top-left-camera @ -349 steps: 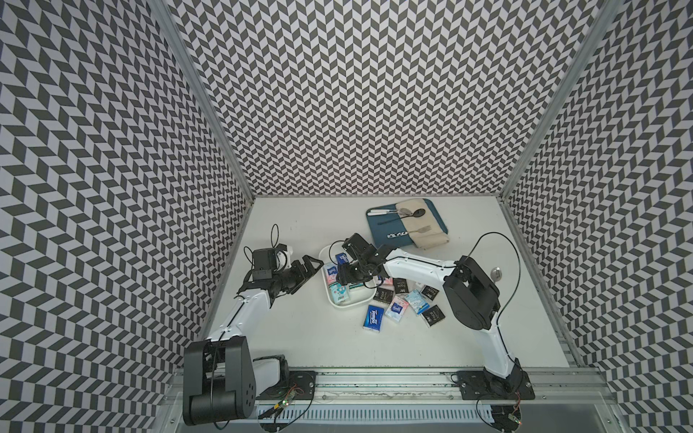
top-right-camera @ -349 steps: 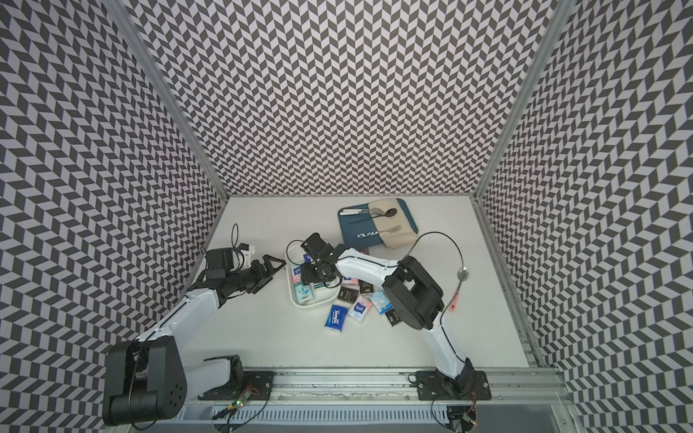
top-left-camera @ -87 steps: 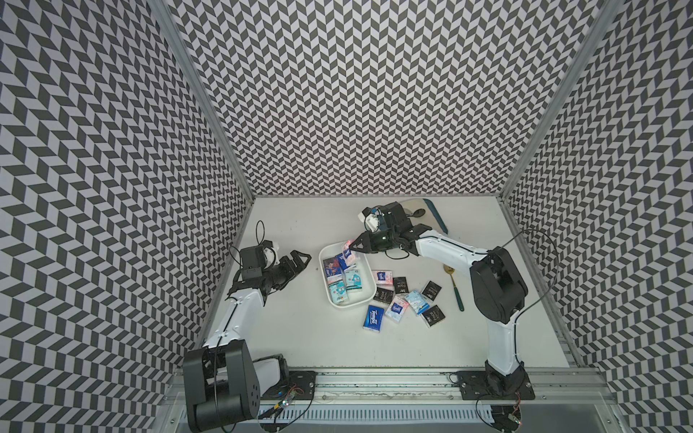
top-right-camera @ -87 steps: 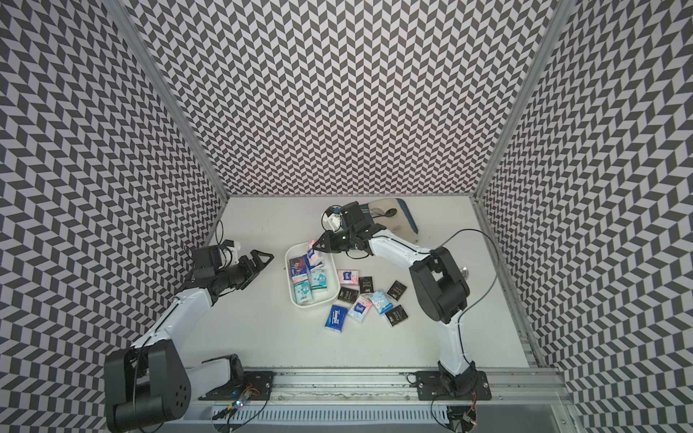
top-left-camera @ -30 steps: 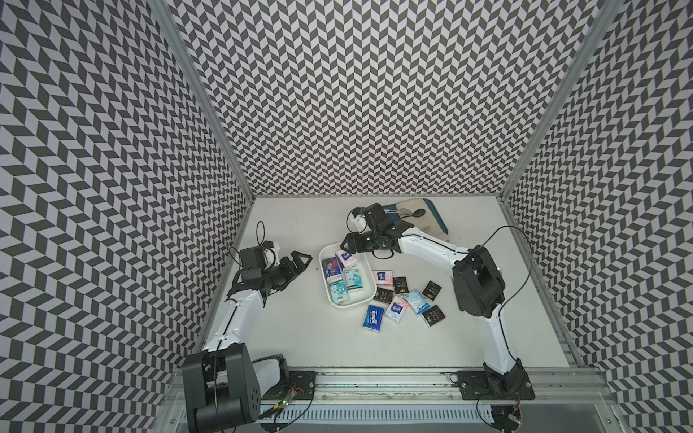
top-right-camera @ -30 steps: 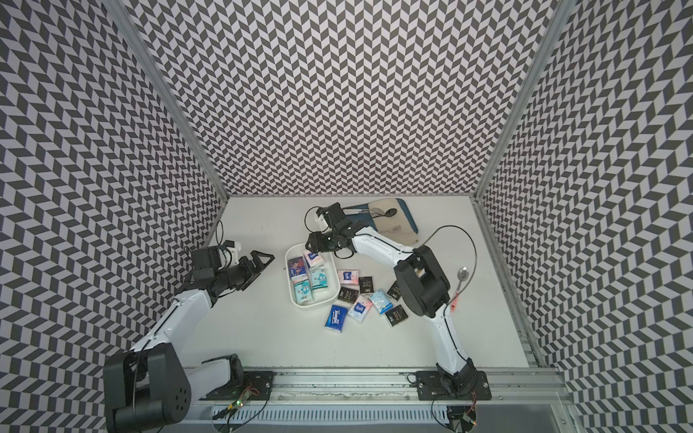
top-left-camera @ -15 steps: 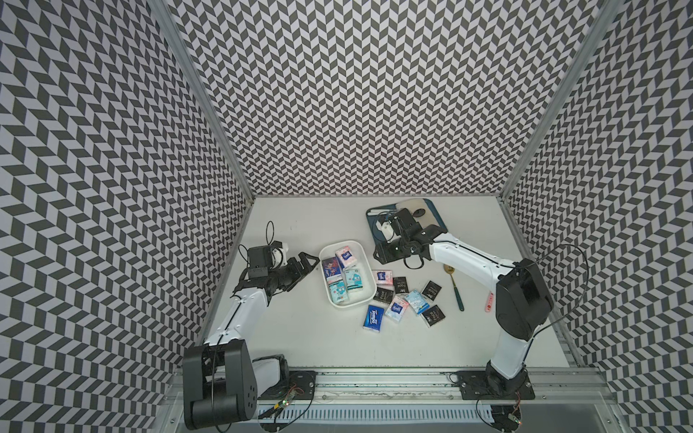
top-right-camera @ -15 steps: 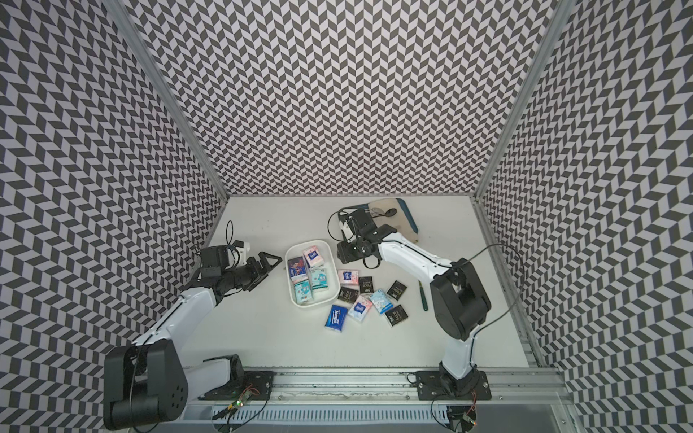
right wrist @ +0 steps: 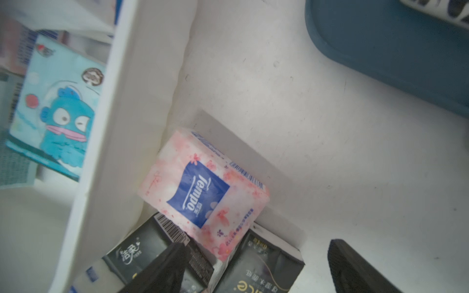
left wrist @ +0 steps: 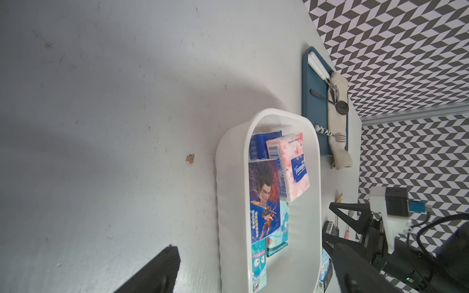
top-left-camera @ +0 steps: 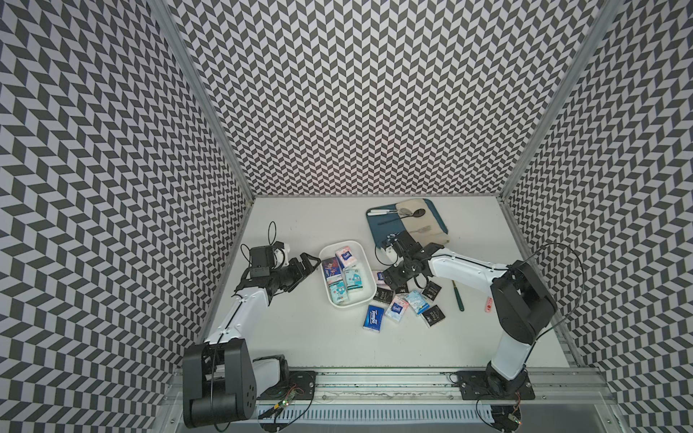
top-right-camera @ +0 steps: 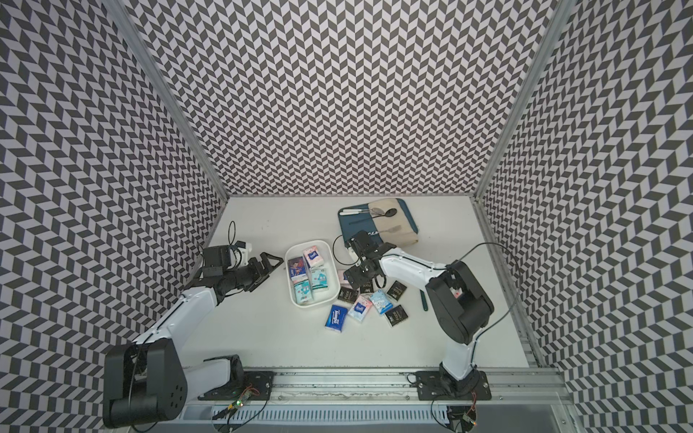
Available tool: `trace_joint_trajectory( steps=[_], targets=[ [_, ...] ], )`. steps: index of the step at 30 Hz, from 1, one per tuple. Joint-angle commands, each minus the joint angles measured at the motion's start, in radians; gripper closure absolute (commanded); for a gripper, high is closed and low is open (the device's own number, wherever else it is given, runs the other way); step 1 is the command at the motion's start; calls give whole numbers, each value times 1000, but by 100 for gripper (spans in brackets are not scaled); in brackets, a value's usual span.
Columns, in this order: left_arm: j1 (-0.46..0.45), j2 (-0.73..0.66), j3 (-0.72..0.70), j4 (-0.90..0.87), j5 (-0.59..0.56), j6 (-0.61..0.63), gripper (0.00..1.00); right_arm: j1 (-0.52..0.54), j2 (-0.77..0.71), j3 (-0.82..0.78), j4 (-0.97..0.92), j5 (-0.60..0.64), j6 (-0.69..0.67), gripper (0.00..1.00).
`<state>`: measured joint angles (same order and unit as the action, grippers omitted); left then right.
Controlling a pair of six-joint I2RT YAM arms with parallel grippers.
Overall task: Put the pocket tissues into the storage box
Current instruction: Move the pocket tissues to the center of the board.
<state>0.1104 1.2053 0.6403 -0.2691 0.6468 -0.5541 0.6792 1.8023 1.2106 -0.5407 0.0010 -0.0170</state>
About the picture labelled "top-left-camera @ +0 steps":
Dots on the light blue tissue pack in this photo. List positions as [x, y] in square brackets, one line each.
[417, 302]

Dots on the teal cartoon tissue pack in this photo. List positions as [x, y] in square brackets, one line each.
[353, 280]

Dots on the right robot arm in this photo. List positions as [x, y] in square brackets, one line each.
[523, 304]

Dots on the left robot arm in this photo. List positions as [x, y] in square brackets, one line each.
[221, 381]

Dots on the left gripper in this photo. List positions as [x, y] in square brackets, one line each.
[299, 273]

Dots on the white handled knife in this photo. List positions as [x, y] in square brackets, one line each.
[381, 212]

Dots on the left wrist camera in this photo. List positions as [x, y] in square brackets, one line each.
[268, 258]

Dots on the blue Tempo pack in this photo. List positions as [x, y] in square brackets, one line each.
[374, 318]

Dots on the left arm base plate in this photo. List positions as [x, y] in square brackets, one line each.
[301, 382]

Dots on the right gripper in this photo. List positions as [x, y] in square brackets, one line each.
[398, 280]

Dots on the pink white tissue pack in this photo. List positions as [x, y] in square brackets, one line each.
[346, 257]

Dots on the beige cloth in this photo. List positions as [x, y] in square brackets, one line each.
[425, 230]

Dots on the pale blue pink pack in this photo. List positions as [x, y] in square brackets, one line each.
[397, 308]

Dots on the purple tissue pack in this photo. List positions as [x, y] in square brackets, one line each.
[332, 270]

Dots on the mint green tissue pack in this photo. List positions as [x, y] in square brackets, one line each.
[338, 292]

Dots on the black tissue pack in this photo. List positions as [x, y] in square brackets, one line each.
[433, 315]
[431, 291]
[383, 295]

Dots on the white storage box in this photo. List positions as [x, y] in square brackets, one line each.
[368, 292]

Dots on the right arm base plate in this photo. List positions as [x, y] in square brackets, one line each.
[486, 385]

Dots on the aluminium front rail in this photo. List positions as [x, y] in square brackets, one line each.
[455, 385]

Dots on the dark metal spoon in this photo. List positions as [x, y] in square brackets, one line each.
[418, 213]

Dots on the teal tray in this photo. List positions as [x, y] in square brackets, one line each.
[381, 232]

